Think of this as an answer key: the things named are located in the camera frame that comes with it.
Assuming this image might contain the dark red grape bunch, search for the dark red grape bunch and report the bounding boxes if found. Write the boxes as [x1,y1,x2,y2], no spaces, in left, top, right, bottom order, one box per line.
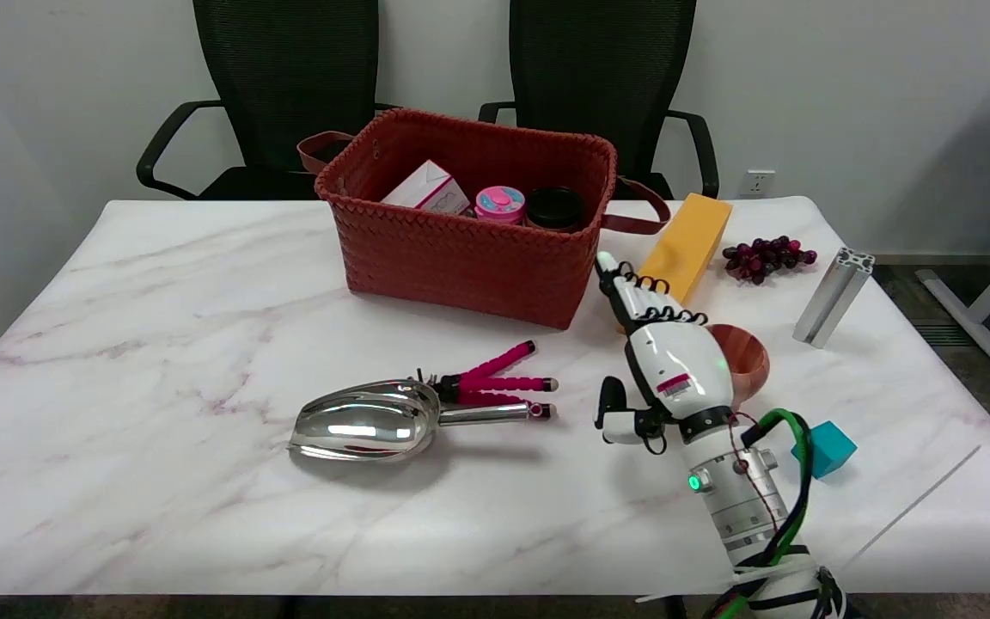
[722,236,818,285]

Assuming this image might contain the pink lidded jar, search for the pink lidded jar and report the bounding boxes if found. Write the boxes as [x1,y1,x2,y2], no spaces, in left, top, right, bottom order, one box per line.
[474,186,527,226]

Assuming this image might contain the pink flexible mini tripod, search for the pink flexible mini tripod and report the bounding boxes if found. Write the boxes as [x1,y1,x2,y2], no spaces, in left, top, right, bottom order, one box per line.
[414,340,559,421]

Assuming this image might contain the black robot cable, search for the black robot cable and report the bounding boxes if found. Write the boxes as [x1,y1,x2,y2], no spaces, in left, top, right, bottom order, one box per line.
[701,413,840,619]

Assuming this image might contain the green robot cable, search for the green robot cable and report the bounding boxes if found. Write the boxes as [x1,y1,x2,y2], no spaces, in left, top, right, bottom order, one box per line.
[703,408,815,619]

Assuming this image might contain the white desk frame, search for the white desk frame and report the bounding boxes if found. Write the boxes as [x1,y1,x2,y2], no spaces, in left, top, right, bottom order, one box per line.
[916,84,990,388]

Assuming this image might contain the white pink carton box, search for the white pink carton box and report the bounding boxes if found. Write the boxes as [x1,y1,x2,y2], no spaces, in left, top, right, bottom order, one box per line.
[381,160,471,216]

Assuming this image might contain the wooden cup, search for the wooden cup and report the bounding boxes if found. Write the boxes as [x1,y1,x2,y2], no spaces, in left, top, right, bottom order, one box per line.
[706,323,771,407]

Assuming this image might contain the silver aluminium rectangular block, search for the silver aluminium rectangular block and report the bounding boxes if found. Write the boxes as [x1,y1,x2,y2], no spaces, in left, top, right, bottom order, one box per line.
[792,248,876,349]

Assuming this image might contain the black lidded jar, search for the black lidded jar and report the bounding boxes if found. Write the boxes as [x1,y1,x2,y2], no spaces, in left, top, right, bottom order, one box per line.
[526,187,586,233]

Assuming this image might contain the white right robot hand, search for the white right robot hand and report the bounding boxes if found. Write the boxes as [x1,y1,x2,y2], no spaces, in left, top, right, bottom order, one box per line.
[594,251,735,446]

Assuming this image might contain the black mesh office chair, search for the black mesh office chair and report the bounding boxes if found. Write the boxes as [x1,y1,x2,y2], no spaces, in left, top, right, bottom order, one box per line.
[478,0,720,200]
[136,0,399,201]

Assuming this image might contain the yellow rectangular block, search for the yellow rectangular block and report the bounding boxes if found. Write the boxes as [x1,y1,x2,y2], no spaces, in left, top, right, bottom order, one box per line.
[615,193,733,334]

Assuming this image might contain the shiny metal scoop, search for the shiny metal scoop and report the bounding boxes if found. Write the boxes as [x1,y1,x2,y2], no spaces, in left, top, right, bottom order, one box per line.
[288,379,532,464]

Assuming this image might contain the red woven basket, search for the red woven basket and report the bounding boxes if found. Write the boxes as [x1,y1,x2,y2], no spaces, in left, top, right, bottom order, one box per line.
[296,107,672,331]

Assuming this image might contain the teal cube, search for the teal cube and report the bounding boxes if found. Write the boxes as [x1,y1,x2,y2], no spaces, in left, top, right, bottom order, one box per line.
[791,420,858,480]

